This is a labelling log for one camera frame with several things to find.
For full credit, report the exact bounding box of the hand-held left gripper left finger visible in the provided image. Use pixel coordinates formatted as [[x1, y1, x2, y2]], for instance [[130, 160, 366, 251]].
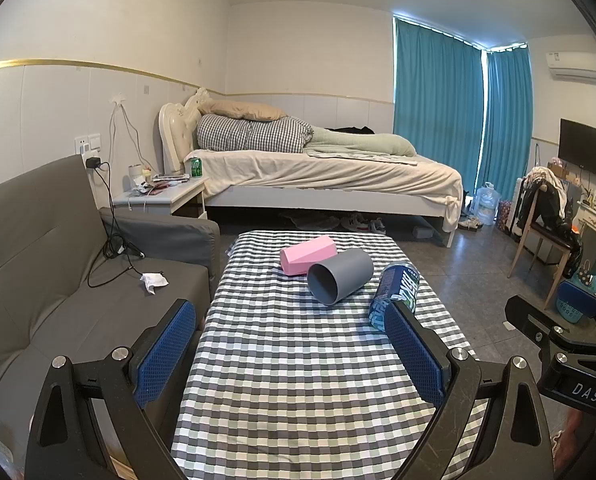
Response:
[[24, 299, 199, 480]]

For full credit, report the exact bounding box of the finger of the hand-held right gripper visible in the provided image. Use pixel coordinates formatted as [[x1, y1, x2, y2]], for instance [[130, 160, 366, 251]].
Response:
[[505, 295, 596, 361]]

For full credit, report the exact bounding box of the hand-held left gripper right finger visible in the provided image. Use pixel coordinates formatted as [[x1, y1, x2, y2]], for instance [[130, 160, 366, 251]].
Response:
[[384, 301, 555, 480]]

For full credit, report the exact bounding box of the grey cup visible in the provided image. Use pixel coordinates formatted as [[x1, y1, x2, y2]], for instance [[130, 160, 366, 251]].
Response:
[[307, 248, 375, 306]]

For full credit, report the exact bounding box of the person's right forearm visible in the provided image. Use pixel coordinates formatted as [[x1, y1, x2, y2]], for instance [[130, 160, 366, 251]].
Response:
[[553, 404, 596, 480]]

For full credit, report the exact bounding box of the blue plastic basket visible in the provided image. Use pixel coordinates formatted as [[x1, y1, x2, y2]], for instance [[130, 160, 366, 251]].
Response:
[[557, 274, 596, 323]]

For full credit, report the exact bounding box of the crumpled white tissue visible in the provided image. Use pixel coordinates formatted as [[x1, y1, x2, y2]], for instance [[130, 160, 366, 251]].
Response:
[[139, 272, 169, 294]]

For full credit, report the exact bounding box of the blue drink can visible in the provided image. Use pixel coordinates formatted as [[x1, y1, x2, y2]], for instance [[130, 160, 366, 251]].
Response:
[[369, 262, 421, 332]]

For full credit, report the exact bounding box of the wooden chair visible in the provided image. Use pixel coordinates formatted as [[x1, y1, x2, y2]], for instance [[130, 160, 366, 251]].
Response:
[[509, 182, 584, 307]]

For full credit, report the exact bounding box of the checkered tablecloth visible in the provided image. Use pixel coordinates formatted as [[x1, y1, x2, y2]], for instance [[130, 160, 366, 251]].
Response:
[[170, 230, 489, 480]]

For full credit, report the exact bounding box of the clothes pile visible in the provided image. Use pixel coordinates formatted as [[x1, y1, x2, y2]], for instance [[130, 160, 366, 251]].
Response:
[[518, 166, 575, 241]]

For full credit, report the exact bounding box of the clear water jug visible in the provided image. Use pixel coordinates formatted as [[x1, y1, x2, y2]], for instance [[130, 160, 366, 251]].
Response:
[[473, 182, 500, 226]]

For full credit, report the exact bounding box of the pair of sneakers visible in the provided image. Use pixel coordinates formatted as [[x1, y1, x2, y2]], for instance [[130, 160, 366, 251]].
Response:
[[345, 213, 387, 234]]

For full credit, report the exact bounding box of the grey sofa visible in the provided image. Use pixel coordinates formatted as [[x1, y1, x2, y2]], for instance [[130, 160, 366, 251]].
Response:
[[0, 154, 221, 461]]

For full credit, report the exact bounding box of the pink box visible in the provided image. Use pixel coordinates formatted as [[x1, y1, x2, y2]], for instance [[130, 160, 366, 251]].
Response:
[[280, 235, 337, 276]]

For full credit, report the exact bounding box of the white nightstand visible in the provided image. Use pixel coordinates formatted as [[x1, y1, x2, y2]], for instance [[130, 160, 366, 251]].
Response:
[[112, 176, 210, 219]]

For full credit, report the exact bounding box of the black television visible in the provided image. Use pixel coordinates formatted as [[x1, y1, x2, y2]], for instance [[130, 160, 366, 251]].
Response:
[[559, 118, 596, 179]]

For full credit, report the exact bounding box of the white bed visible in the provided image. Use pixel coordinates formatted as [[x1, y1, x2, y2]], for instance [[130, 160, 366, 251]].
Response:
[[159, 87, 465, 248]]

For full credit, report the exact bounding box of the teal curtain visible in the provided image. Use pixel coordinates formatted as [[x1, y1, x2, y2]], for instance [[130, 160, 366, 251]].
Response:
[[393, 15, 485, 187], [477, 45, 533, 193]]

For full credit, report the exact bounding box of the pale green blanket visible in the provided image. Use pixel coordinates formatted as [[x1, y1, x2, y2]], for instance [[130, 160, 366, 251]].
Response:
[[304, 126, 418, 166]]

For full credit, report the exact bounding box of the checked quilt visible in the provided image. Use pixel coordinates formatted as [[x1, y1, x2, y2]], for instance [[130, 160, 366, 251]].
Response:
[[196, 114, 315, 155]]

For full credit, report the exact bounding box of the beige pillow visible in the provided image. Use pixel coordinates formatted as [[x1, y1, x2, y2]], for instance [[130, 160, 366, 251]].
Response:
[[199, 100, 290, 122]]

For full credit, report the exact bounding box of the white air conditioner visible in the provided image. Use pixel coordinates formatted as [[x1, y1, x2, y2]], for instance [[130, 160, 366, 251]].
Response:
[[545, 51, 596, 81]]

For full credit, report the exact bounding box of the black charger cable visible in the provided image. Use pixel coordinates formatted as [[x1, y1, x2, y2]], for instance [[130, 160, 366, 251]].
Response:
[[85, 157, 147, 289]]

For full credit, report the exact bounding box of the white wall socket panel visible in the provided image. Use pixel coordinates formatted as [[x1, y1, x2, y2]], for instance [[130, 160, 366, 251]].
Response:
[[72, 133, 103, 156]]

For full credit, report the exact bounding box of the white hanging cable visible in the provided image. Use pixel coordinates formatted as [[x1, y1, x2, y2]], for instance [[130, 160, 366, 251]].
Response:
[[108, 92, 152, 177]]

